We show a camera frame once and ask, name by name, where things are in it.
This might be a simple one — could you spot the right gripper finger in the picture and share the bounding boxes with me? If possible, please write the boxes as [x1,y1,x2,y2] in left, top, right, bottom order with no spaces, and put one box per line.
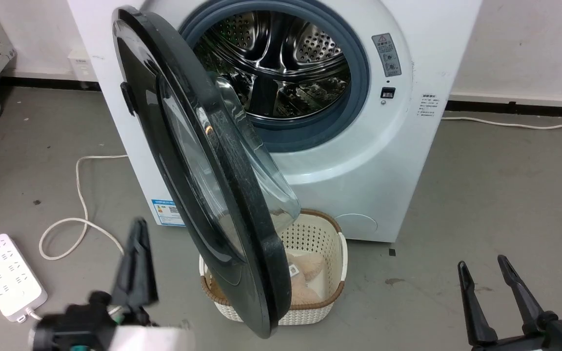
[497,254,557,336]
[458,261,499,347]

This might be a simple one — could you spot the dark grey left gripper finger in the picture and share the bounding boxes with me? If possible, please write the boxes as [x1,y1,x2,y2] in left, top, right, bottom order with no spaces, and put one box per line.
[110,217,160,309]

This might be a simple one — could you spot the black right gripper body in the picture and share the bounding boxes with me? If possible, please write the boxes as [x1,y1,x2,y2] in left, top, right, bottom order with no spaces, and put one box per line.
[471,312,562,351]

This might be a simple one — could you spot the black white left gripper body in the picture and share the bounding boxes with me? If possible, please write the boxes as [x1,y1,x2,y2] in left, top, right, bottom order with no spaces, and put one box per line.
[29,291,195,351]

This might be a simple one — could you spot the black round glass washer door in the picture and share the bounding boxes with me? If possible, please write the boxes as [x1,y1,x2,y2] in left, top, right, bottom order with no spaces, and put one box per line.
[112,6,302,339]

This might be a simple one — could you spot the white front-load washing machine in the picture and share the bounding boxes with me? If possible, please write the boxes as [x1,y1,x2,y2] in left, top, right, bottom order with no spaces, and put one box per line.
[66,0,482,243]

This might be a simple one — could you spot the grey rubber door gasket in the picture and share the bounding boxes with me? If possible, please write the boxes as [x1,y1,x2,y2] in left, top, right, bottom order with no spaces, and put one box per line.
[179,0,370,153]

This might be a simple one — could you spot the blue energy label sticker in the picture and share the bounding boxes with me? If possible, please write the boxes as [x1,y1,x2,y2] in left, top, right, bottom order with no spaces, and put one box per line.
[151,198,185,227]

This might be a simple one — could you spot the white power strip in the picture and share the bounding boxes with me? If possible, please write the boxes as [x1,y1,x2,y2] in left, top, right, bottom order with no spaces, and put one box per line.
[0,234,48,323]

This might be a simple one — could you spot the round white filter cover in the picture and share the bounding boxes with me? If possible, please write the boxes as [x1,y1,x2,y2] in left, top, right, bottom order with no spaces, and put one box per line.
[335,213,378,240]

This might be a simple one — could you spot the pale pink clothing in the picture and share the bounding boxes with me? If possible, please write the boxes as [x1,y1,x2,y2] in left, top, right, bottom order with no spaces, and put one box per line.
[286,250,327,307]

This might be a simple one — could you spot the white woven laundry basket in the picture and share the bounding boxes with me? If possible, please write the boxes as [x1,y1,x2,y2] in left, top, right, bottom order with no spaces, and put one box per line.
[199,209,348,326]

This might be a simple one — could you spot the small printed text sticker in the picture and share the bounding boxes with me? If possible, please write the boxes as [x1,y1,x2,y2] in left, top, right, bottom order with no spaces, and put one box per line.
[420,94,441,117]

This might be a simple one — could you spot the steel washer drum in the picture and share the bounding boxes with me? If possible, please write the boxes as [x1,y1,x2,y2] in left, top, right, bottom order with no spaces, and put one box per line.
[194,10,352,120]

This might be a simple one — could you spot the grey warning sticker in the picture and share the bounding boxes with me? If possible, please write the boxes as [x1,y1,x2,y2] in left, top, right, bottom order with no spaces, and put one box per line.
[372,33,402,78]

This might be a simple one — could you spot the white power cable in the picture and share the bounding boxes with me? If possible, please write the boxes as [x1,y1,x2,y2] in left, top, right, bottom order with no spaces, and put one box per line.
[441,116,562,130]
[26,155,128,320]

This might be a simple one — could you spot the white wall socket box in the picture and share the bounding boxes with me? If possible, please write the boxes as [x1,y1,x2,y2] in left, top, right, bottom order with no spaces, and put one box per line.
[68,49,97,88]

